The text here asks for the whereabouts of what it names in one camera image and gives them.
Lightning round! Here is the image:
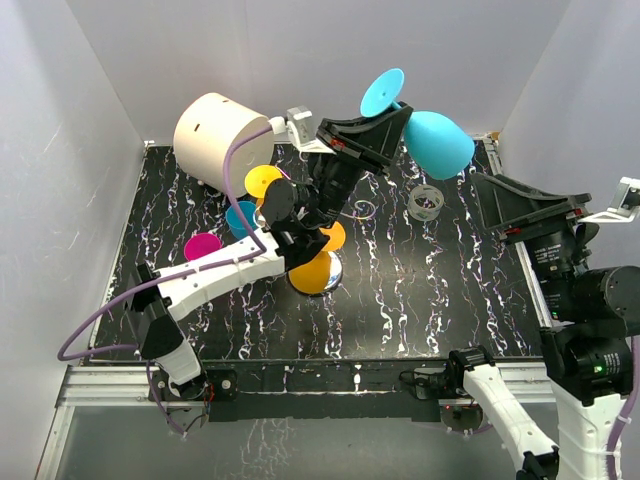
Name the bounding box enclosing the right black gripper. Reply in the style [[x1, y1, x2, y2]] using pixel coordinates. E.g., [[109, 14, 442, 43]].
[[470, 169, 589, 316]]

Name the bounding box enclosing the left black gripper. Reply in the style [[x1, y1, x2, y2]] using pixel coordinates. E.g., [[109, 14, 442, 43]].
[[311, 105, 412, 231]]

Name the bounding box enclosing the orange wine glass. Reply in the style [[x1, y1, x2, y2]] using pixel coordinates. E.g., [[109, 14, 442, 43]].
[[244, 165, 283, 207], [288, 221, 346, 296]]

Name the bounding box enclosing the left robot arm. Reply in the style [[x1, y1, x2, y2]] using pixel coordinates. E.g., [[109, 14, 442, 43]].
[[124, 102, 413, 400]]

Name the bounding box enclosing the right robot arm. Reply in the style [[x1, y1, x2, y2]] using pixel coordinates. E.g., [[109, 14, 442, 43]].
[[445, 174, 639, 479]]

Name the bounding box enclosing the chrome wine glass rack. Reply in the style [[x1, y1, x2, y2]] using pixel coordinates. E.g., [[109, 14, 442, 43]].
[[264, 175, 375, 286]]

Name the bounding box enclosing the blue plastic wine glass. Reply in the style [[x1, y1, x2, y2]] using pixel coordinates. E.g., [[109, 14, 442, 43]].
[[225, 201, 257, 240]]

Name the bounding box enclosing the magenta plastic wine glass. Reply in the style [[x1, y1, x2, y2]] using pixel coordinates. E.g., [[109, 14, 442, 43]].
[[183, 232, 222, 261]]

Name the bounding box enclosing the grey tape roll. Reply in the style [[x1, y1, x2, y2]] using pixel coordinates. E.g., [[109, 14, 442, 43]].
[[407, 184, 445, 222]]

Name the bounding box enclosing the white cylindrical container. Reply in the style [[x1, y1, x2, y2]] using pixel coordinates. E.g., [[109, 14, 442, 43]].
[[173, 93, 274, 197]]

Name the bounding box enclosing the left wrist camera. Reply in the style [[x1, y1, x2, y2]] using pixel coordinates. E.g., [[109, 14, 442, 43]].
[[268, 105, 333, 154]]

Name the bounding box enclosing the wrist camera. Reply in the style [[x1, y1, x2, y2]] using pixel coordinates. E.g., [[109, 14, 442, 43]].
[[579, 177, 640, 224], [268, 105, 333, 154]]

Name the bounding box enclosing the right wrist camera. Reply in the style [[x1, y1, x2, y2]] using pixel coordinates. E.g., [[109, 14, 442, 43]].
[[579, 177, 640, 224]]

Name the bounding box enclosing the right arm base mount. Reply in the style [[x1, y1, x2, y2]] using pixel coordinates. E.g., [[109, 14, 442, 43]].
[[398, 369, 493, 438]]

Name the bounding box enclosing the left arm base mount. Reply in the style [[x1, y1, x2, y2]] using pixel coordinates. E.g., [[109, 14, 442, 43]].
[[147, 362, 239, 436]]

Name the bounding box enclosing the aluminium frame rail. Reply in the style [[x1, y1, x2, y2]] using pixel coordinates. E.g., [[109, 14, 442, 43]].
[[34, 134, 619, 480]]

